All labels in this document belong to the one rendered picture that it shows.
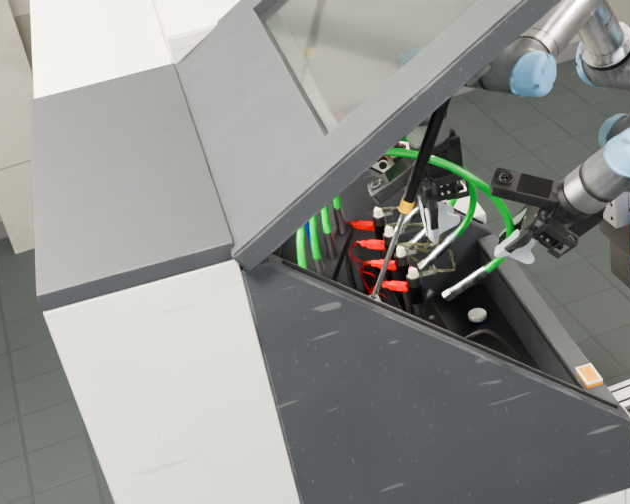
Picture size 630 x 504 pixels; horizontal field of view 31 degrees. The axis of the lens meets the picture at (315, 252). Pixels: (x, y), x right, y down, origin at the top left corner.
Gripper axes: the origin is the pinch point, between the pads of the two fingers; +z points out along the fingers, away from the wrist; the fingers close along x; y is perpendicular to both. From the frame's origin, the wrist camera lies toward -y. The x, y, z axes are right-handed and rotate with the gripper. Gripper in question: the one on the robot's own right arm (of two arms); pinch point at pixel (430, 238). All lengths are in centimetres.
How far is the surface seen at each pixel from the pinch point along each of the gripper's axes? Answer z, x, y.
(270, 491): 16, -35, -40
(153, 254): -31, -32, -47
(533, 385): 10.0, -34.7, 4.9
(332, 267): 8.8, 12.7, -17.1
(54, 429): 119, 131, -101
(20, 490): 119, 107, -113
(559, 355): 24.0, -13.3, 17.7
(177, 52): -33, 35, -35
